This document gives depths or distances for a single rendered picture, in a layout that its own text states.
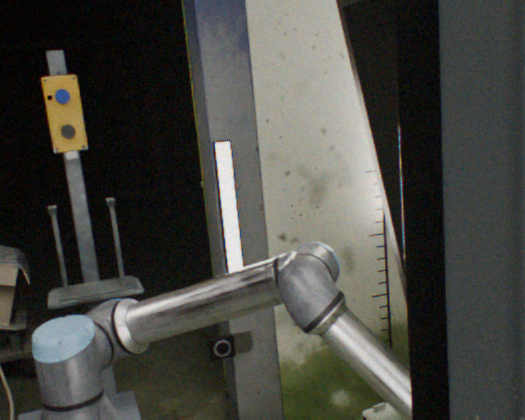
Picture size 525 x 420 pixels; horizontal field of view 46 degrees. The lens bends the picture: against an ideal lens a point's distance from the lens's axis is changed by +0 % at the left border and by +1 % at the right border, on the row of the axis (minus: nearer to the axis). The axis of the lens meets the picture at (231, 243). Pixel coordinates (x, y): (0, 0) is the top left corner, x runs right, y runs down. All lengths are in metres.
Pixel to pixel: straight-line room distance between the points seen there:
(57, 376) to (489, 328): 1.31
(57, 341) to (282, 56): 1.30
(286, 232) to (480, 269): 2.05
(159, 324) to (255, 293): 0.27
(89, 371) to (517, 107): 1.36
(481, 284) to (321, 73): 2.08
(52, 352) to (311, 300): 0.62
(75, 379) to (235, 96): 1.16
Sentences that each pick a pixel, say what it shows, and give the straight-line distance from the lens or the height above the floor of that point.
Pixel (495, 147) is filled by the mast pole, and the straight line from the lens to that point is 0.26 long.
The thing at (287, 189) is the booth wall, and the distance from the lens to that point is 2.29.
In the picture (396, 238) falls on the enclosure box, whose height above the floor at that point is 0.95.
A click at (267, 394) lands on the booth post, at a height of 0.28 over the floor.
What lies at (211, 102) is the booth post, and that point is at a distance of 2.19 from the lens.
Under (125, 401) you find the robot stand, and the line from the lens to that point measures 1.74.
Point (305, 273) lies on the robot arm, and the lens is 1.29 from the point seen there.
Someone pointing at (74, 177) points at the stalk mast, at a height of 1.19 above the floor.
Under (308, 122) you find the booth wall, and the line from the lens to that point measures 2.31.
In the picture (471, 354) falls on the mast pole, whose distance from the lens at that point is 0.30.
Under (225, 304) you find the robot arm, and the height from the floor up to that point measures 0.93.
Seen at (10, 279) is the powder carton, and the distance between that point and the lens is 3.54.
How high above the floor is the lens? 1.39
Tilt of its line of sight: 12 degrees down
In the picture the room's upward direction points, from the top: 6 degrees counter-clockwise
